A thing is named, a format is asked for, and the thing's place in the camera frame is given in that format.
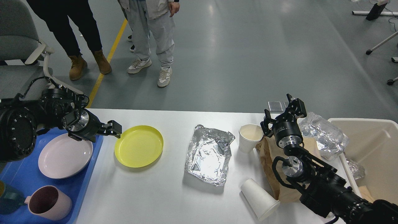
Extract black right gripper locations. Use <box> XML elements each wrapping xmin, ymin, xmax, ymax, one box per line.
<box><xmin>260</xmin><ymin>94</ymin><xmax>307</xmax><ymax>148</ymax></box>

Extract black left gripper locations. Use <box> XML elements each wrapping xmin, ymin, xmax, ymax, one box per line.
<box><xmin>68</xmin><ymin>110</ymin><xmax>122</xmax><ymax>143</ymax></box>

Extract yellow plate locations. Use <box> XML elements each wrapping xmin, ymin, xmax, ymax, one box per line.
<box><xmin>114</xmin><ymin>126</ymin><xmax>164</xmax><ymax>168</ymax></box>

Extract pink mug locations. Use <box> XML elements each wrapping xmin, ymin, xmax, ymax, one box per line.
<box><xmin>24</xmin><ymin>185</ymin><xmax>72</xmax><ymax>221</ymax></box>

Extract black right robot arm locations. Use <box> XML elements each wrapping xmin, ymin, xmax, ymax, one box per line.
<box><xmin>260</xmin><ymin>94</ymin><xmax>398</xmax><ymax>224</ymax></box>

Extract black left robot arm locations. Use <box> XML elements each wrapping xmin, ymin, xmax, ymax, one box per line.
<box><xmin>0</xmin><ymin>77</ymin><xmax>122</xmax><ymax>162</ymax></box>

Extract metal floor socket plate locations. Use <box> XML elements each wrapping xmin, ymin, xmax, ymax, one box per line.
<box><xmin>268</xmin><ymin>101</ymin><xmax>284</xmax><ymax>112</ymax></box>

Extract brown paper bag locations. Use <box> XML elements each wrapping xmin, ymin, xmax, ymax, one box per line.
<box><xmin>256</xmin><ymin>137</ymin><xmax>321</xmax><ymax>203</ymax></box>

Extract upright white paper cup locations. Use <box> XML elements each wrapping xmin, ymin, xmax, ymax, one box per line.
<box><xmin>239</xmin><ymin>124</ymin><xmax>263</xmax><ymax>153</ymax></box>

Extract crumpled foil wrap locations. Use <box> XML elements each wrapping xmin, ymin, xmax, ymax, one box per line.
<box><xmin>298</xmin><ymin>112</ymin><xmax>349</xmax><ymax>161</ymax></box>

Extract pink plate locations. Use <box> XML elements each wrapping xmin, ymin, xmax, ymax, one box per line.
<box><xmin>38</xmin><ymin>133</ymin><xmax>94</xmax><ymax>180</ymax></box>

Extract aluminium foil tray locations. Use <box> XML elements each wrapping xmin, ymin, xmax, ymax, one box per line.
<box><xmin>184</xmin><ymin>124</ymin><xmax>235</xmax><ymax>186</ymax></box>

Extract person faded jeans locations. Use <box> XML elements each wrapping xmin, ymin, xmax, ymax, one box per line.
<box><xmin>127</xmin><ymin>35</ymin><xmax>135</xmax><ymax>53</ymax></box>

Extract lying white paper cup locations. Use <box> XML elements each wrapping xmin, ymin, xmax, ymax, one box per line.
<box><xmin>240</xmin><ymin>178</ymin><xmax>280</xmax><ymax>221</ymax></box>

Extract foil piece in bin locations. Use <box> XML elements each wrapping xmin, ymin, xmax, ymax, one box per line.
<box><xmin>346</xmin><ymin>158</ymin><xmax>366</xmax><ymax>180</ymax></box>

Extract beige plastic bin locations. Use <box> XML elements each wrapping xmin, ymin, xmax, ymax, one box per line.
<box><xmin>329</xmin><ymin>118</ymin><xmax>398</xmax><ymax>204</ymax></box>

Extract grey office chair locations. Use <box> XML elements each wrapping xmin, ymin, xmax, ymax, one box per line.
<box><xmin>0</xmin><ymin>0</ymin><xmax>82</xmax><ymax>100</ymax></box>

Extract person grey sweatpants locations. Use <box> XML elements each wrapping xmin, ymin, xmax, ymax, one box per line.
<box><xmin>119</xmin><ymin>0</ymin><xmax>180</xmax><ymax>88</ymax></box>

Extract person black trousers brown boots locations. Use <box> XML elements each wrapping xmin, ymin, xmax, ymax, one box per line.
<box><xmin>27</xmin><ymin>0</ymin><xmax>111</xmax><ymax>81</ymax></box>

